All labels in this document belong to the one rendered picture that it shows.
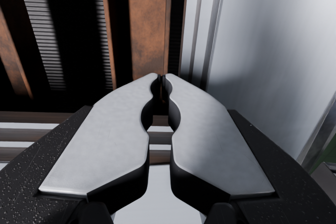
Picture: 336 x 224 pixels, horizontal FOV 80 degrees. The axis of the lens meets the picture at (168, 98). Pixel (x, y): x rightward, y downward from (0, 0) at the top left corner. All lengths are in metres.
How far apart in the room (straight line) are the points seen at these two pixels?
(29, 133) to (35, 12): 0.32
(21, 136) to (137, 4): 0.21
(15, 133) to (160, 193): 0.15
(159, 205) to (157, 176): 0.05
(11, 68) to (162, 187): 0.31
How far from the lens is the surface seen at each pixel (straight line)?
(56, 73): 0.54
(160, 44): 0.32
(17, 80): 0.42
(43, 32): 0.52
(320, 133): 0.52
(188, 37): 0.16
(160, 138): 0.20
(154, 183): 0.20
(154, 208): 0.24
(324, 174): 0.51
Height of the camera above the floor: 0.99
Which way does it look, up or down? 57 degrees down
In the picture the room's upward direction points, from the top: 178 degrees clockwise
